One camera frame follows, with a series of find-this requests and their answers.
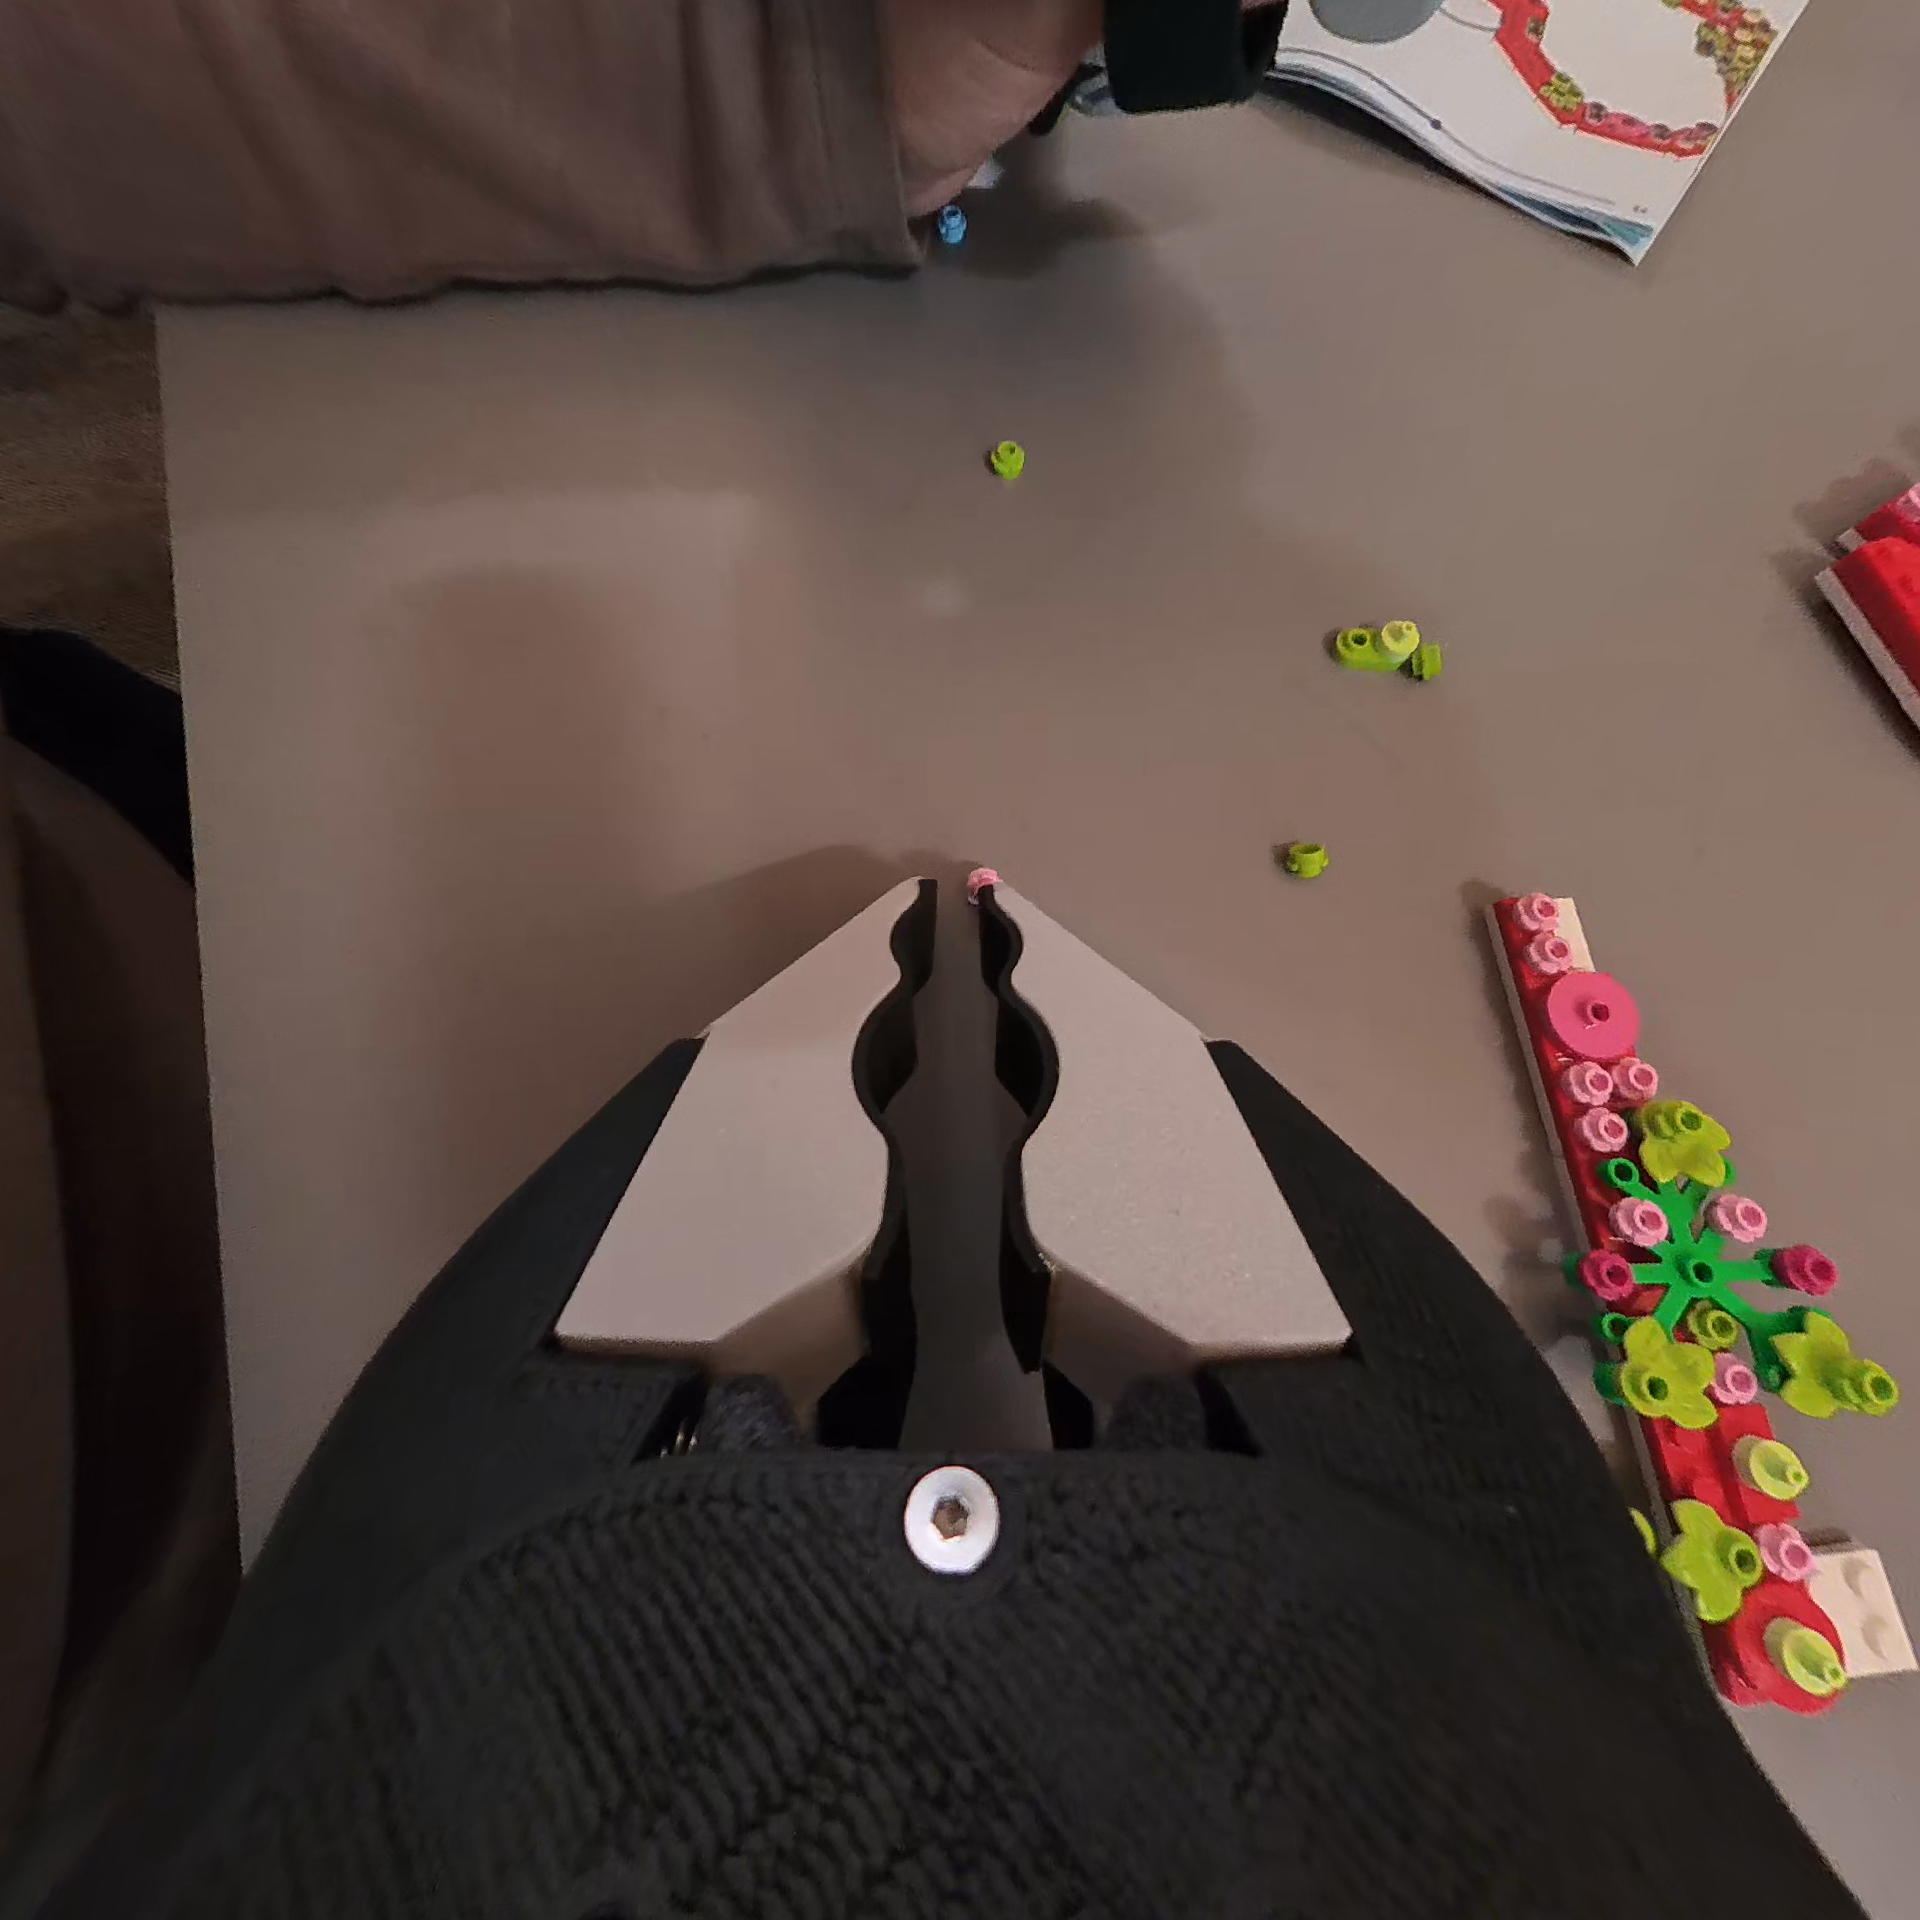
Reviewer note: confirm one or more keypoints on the lego instruction booklet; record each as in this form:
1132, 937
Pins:
1560, 135

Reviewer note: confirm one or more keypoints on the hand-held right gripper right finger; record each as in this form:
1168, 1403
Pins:
1172, 1200

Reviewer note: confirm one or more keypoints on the lime lego leaf piece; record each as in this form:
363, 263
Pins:
1377, 644

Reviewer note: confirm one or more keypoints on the person's left forearm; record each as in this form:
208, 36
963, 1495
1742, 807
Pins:
451, 135

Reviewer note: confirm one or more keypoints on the person's left hand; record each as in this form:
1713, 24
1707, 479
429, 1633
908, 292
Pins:
991, 75

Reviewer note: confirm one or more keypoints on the long red flowered lego strip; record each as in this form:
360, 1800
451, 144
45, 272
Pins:
1664, 1276

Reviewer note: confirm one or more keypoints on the red lego arc with flowers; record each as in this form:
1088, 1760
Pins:
1894, 516

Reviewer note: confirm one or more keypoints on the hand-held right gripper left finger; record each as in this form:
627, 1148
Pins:
734, 1200

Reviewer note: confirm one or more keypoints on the red and white lego block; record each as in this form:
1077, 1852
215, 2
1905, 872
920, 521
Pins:
1881, 615

